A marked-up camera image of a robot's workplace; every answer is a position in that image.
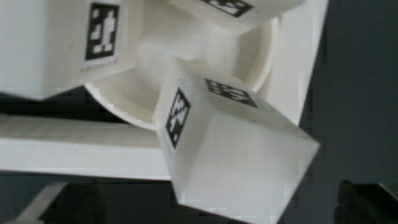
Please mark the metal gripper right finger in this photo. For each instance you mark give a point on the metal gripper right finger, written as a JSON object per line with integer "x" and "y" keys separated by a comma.
{"x": 366, "y": 203}

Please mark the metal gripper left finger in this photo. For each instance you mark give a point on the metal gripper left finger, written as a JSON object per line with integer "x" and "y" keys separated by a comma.
{"x": 66, "y": 204}

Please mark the white stool leg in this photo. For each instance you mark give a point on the white stool leg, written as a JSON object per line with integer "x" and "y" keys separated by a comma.
{"x": 237, "y": 150}
{"x": 237, "y": 15}
{"x": 68, "y": 43}

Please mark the white round stool seat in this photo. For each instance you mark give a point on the white round stool seat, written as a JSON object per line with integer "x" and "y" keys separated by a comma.
{"x": 181, "y": 39}

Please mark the white U-shaped fence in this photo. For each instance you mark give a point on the white U-shaped fence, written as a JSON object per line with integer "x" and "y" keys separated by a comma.
{"x": 110, "y": 150}

